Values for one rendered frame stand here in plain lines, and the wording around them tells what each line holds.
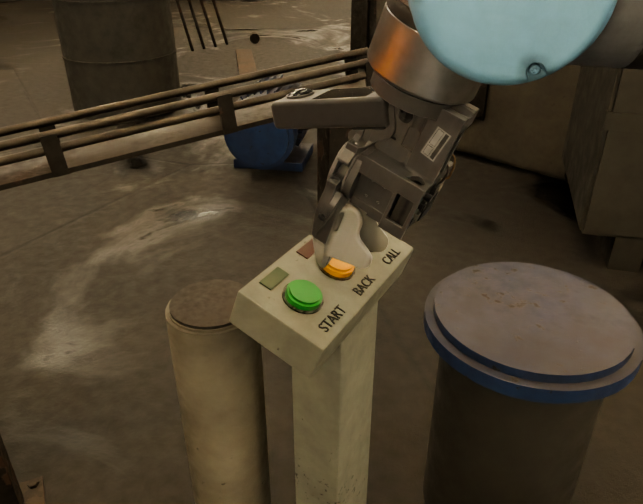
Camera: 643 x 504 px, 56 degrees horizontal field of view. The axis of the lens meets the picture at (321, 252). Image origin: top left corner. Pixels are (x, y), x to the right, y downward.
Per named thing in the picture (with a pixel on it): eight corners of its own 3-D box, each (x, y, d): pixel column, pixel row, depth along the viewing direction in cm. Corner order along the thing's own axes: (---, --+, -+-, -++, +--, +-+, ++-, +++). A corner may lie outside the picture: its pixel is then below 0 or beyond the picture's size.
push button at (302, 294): (275, 301, 63) (279, 289, 62) (295, 283, 66) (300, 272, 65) (306, 322, 62) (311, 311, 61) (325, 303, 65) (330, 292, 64)
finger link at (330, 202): (317, 251, 54) (348, 171, 49) (303, 242, 54) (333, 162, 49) (341, 229, 58) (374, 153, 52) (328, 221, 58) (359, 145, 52)
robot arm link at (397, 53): (365, 5, 42) (417, -10, 49) (343, 69, 45) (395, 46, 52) (477, 63, 40) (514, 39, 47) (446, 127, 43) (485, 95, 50)
